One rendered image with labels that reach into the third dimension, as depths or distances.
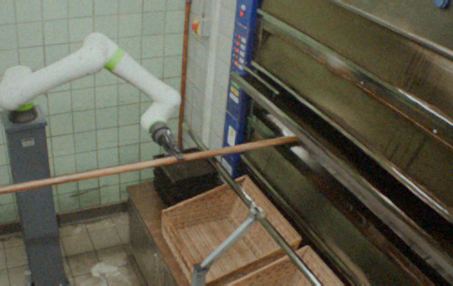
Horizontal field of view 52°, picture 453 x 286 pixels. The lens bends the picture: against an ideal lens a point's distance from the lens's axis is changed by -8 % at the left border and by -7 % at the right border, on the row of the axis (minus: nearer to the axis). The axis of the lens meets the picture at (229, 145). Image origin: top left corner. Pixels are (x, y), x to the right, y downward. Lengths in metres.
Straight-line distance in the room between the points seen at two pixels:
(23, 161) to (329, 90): 1.46
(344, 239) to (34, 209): 1.54
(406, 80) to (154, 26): 1.88
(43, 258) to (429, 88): 2.17
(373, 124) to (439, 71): 0.36
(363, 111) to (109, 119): 1.90
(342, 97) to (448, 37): 0.57
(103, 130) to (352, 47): 1.96
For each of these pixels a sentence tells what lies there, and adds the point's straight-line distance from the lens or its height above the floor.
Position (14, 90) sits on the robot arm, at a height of 1.43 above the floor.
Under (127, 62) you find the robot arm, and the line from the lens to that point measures 2.24.
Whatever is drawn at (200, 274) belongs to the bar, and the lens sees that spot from 1.94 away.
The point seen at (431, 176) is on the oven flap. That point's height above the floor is 1.52.
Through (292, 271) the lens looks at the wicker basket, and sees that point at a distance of 2.32.
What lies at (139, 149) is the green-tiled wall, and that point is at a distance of 3.48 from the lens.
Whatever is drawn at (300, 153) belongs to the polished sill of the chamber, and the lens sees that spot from 2.26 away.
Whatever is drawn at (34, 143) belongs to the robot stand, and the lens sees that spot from 2.45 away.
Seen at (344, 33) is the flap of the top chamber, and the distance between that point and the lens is 1.90.
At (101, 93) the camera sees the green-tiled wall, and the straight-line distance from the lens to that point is 3.20.
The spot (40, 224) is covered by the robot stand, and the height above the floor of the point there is 0.60.
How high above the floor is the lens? 2.30
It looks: 30 degrees down
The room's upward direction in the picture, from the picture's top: 6 degrees clockwise
